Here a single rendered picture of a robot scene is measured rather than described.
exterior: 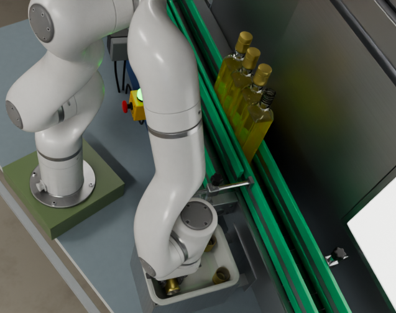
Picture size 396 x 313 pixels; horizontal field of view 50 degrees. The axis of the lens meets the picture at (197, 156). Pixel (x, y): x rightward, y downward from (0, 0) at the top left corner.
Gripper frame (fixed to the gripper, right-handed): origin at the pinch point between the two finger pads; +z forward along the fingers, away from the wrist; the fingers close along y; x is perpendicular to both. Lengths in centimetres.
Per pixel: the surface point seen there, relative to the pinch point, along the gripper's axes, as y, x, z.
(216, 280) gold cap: -11.1, 2.9, 0.7
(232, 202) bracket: -18.9, -13.0, -8.3
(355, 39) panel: -38, -23, -52
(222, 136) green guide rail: -19.8, -28.9, -16.0
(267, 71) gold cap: -26, -31, -37
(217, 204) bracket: -14.6, -13.0, -8.7
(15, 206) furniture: 40, -72, 76
